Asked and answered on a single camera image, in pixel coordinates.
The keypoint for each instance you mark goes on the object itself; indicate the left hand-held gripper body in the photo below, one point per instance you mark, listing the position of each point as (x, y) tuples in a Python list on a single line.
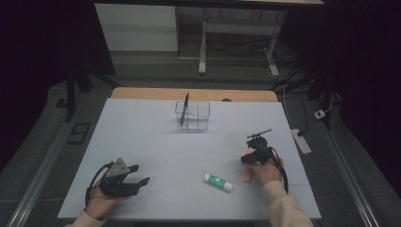
[(118, 186)]

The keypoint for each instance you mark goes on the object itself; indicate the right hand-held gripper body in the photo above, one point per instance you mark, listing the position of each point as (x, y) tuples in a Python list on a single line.
[(260, 145)]

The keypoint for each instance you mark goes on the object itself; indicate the orange marker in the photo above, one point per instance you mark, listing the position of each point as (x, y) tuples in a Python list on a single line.
[(247, 175)]

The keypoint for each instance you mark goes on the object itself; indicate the white and green glue stick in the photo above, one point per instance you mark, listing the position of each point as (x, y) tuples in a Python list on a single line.
[(218, 182)]

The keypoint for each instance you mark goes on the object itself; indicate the clear plastic organizer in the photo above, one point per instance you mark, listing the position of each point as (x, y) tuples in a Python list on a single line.
[(201, 118)]

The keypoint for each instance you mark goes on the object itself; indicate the blue pen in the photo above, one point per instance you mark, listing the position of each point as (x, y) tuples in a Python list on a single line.
[(184, 110)]

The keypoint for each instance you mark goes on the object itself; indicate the person's right hand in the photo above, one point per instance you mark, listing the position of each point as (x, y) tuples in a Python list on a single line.
[(268, 173)]

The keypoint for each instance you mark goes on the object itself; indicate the person's left hand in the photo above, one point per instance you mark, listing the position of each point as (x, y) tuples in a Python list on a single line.
[(101, 203)]

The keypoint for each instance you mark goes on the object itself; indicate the white power strip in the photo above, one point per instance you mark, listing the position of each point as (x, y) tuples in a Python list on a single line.
[(301, 141)]

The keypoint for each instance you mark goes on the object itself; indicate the dark floor plate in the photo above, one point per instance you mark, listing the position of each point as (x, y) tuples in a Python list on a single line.
[(79, 133)]

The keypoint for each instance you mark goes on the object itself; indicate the small white adapter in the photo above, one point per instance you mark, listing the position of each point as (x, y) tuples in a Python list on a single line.
[(319, 114)]

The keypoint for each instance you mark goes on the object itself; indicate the black stand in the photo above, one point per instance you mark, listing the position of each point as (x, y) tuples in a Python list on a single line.
[(71, 91)]

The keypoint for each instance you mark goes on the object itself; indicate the desk with white legs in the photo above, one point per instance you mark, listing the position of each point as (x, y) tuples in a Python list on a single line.
[(239, 26)]

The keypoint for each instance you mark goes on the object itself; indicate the white panel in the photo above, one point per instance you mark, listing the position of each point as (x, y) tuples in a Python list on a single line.
[(138, 28)]

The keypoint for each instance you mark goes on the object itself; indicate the aluminium rail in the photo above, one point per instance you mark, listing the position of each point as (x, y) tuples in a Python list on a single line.
[(350, 176), (34, 186)]

